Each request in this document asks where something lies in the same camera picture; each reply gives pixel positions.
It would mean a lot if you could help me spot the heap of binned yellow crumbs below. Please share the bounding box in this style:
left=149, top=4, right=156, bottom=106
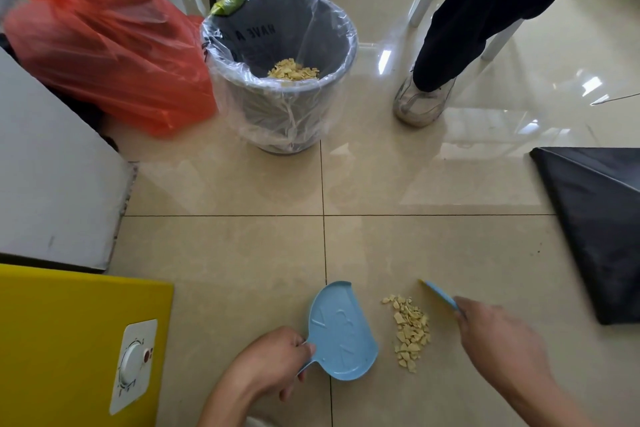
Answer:
left=267, top=58, right=321, bottom=82

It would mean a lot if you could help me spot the white dial panel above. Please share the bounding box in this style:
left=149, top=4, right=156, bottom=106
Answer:
left=108, top=319, right=159, bottom=417

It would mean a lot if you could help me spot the blue hand brush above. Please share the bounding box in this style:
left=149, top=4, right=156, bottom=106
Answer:
left=418, top=279, right=461, bottom=313

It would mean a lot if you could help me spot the blue plastic dustpan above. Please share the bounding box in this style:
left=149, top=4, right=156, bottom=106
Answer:
left=297, top=281, right=380, bottom=382

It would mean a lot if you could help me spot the person's left hand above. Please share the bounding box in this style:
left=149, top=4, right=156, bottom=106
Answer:
left=225, top=326, right=317, bottom=403

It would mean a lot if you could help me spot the person's right hand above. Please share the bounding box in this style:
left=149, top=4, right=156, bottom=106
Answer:
left=452, top=296, right=557, bottom=393

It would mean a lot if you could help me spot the grey trash bin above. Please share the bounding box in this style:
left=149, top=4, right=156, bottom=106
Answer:
left=202, top=0, right=359, bottom=155

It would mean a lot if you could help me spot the green wrapper scrap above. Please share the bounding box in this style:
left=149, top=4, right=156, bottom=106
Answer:
left=209, top=0, right=250, bottom=17

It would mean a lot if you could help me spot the yellow appliance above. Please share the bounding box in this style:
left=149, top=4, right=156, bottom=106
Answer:
left=0, top=264, right=175, bottom=427

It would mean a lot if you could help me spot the person's right forearm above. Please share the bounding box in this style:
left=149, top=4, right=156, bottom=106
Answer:
left=500, top=373, right=597, bottom=427

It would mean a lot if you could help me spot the white cabinet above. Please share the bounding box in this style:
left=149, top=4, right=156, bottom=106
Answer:
left=0, top=47, right=138, bottom=273

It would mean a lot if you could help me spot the black plastic bag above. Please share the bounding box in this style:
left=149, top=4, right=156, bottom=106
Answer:
left=529, top=146, right=640, bottom=326

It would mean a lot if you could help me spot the pile of yellow crumbs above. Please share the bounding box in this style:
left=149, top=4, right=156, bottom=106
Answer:
left=381, top=294, right=432, bottom=375

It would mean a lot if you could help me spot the person's left forearm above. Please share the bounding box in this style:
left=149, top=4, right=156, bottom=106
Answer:
left=197, top=373, right=253, bottom=427

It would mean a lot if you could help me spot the clear plastic bin liner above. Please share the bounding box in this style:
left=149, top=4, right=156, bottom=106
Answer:
left=200, top=0, right=359, bottom=153

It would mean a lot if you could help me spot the red plastic bag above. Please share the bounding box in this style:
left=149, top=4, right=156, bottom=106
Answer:
left=2, top=0, right=219, bottom=138

